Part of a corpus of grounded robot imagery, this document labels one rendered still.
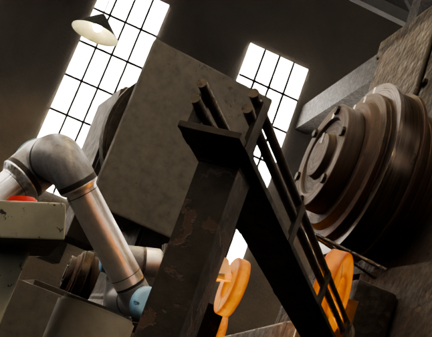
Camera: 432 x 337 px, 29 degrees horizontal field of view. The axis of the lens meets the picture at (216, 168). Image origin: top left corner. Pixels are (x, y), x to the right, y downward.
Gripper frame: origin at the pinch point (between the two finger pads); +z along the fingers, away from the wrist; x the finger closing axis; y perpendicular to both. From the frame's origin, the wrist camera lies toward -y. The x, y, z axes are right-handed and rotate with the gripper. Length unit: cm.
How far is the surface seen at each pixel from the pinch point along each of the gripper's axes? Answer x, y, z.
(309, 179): -14.9, 26.0, 13.5
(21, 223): -100, -6, -59
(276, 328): -5.9, -11.7, 10.3
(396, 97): -37, 44, 26
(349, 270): -68, -3, 2
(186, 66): 235, 144, 33
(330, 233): -25.5, 10.8, 15.4
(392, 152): -44, 28, 22
